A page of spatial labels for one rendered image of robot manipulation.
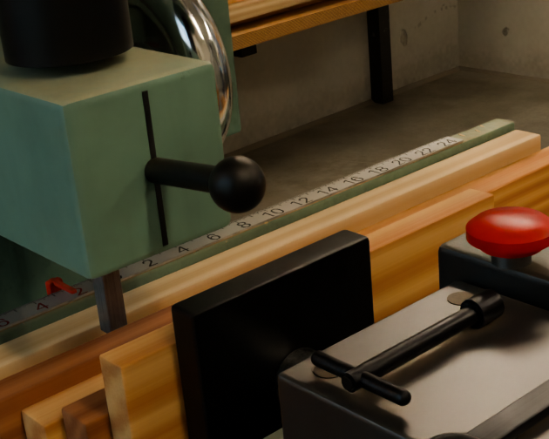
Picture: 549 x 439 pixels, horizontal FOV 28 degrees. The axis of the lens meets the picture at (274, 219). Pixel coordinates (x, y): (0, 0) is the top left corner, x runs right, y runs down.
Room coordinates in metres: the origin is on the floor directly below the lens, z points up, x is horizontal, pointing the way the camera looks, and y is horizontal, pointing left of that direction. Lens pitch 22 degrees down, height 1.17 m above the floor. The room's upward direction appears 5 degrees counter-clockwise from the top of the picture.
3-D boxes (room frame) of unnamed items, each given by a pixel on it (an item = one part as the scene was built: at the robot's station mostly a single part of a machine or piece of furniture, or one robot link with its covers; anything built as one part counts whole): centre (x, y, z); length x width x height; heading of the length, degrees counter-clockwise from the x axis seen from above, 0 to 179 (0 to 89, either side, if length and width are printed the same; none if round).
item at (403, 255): (0.42, -0.02, 0.94); 0.21 x 0.01 x 0.08; 129
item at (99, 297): (0.43, 0.07, 0.97); 0.01 x 0.01 x 0.05; 39
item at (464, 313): (0.29, -0.04, 1.01); 0.07 x 0.04 x 0.01; 129
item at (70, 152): (0.45, 0.09, 1.03); 0.14 x 0.07 x 0.09; 39
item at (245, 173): (0.37, 0.03, 1.04); 0.06 x 0.02 x 0.02; 39
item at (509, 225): (0.34, -0.08, 1.02); 0.03 x 0.03 x 0.01
